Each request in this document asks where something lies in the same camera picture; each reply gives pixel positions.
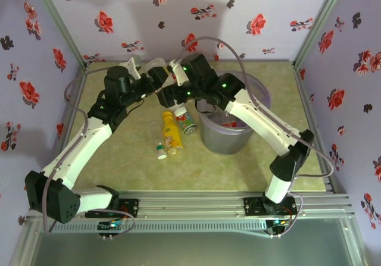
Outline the aluminium side frame rail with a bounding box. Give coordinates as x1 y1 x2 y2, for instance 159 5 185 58
52 63 90 165
293 62 339 194

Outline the perforated grey cable duct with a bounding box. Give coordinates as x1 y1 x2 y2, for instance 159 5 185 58
40 220 268 234

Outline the grey left arm cable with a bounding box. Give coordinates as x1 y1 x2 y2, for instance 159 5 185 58
42 68 111 234

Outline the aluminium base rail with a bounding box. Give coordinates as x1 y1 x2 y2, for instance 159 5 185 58
26 190 355 222

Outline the yellow plastic bottle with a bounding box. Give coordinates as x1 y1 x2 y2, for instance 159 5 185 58
161 111 184 157

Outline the translucent grey plastic bin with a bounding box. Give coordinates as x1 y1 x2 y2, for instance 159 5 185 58
198 69 272 156

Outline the grey metal front panel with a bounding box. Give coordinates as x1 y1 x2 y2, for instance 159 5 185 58
11 229 367 266

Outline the bottle with red green label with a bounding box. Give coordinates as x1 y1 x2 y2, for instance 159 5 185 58
174 107 198 136

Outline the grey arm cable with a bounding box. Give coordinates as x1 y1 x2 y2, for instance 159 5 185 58
182 36 334 239
42 68 111 234

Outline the small clear bottle white cap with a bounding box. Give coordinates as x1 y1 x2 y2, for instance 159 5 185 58
154 139 169 160

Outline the aluminium corner post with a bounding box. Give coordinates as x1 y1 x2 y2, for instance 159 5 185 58
31 0 89 70
292 0 349 70

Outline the grey right arm cable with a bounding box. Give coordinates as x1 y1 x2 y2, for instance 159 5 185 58
182 36 334 239

